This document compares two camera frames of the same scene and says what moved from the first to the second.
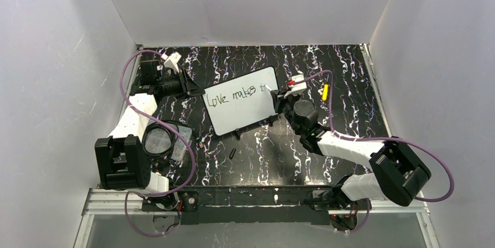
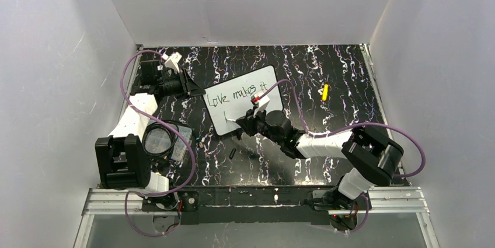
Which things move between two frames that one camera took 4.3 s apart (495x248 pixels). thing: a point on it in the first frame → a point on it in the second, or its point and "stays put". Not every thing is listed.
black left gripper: (182, 84) stays put
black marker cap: (232, 153) stays put
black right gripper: (278, 100) → (249, 122)
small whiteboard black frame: (239, 102) stays put
